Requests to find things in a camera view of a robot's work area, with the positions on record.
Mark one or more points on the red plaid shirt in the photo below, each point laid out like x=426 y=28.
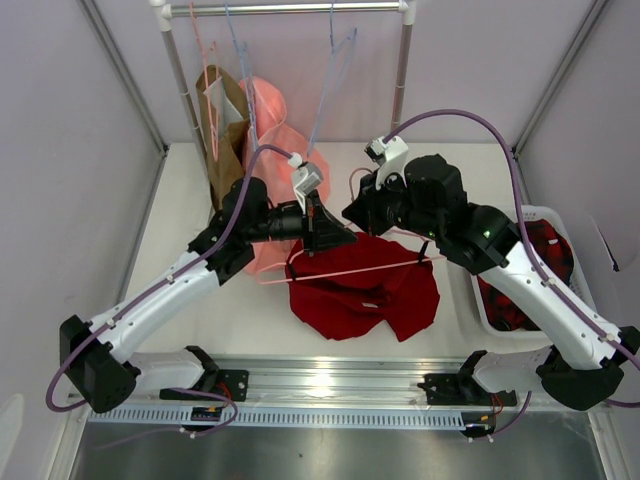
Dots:
x=505 y=316

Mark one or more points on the blue wire hanger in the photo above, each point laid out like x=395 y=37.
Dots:
x=341 y=51
x=242 y=51

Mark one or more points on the salmon pink garment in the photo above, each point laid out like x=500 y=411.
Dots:
x=271 y=127

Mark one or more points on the blue wire hanger left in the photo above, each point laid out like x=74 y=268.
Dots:
x=242 y=51

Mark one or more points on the white slotted cable duct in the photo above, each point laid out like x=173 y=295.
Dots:
x=411 y=419

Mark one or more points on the red skirt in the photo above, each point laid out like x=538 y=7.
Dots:
x=346 y=307

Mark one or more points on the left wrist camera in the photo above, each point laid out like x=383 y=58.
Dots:
x=305 y=178

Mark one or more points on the blue wire hanger right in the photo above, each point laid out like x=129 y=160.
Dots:
x=341 y=51

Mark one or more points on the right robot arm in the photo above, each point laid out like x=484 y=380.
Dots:
x=582 y=366

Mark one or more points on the white laundry basket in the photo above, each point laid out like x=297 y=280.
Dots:
x=577 y=285

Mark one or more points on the pink wire hanger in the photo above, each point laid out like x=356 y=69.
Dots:
x=207 y=52
x=421 y=258

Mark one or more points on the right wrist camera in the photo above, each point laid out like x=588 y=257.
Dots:
x=390 y=156

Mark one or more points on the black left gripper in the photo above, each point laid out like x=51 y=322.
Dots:
x=321 y=229

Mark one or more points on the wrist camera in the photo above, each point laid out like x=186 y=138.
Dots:
x=305 y=178
x=390 y=156

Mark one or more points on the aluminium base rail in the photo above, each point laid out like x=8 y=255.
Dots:
x=336 y=382

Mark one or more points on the metal clothes rack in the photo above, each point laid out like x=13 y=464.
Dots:
x=165 y=12

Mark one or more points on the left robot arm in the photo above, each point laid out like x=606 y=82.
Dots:
x=100 y=356

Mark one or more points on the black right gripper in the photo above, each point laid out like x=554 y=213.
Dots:
x=372 y=209

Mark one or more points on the brown garment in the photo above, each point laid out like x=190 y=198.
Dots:
x=230 y=100

